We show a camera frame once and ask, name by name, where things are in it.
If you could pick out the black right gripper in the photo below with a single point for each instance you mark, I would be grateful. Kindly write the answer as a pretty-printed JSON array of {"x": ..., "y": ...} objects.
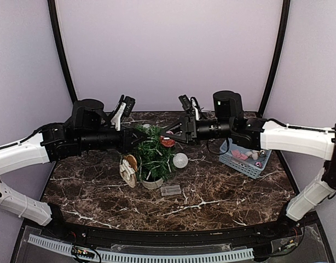
[{"x": 187, "y": 123}]

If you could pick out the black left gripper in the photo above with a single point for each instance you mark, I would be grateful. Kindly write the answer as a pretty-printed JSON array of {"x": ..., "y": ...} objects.
[{"x": 126, "y": 143}]

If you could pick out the clear string light garland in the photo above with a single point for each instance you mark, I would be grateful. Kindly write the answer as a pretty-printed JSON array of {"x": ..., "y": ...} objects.
[{"x": 151, "y": 162}]

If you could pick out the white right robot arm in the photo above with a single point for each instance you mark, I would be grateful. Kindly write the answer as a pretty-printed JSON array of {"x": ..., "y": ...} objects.
[{"x": 313, "y": 149}]

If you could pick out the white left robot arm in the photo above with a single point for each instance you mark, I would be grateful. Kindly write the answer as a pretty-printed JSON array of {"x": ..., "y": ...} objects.
[{"x": 21, "y": 155}]

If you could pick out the small green christmas tree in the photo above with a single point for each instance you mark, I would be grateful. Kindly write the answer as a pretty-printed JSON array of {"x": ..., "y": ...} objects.
[{"x": 154, "y": 161}]

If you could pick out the white tree pot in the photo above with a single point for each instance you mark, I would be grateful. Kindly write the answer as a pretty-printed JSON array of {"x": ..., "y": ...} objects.
[{"x": 150, "y": 185}]

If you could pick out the pink bow ornament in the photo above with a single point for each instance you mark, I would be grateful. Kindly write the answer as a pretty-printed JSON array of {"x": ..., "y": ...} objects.
[{"x": 237, "y": 154}]

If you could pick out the blue plastic basket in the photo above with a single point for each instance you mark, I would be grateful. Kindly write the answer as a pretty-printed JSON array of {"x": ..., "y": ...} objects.
[{"x": 248, "y": 162}]

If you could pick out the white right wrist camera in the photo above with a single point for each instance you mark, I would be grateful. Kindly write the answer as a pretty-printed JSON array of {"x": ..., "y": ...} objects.
[{"x": 191, "y": 106}]

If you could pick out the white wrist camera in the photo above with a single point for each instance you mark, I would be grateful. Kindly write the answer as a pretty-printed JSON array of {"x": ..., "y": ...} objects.
[
  {"x": 123, "y": 110},
  {"x": 191, "y": 106}
]

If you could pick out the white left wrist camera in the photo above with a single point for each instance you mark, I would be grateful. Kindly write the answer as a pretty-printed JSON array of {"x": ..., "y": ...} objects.
[{"x": 123, "y": 110}]

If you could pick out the white cable duct strip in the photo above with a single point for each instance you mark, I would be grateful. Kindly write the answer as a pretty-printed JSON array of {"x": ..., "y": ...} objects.
[{"x": 97, "y": 255}]

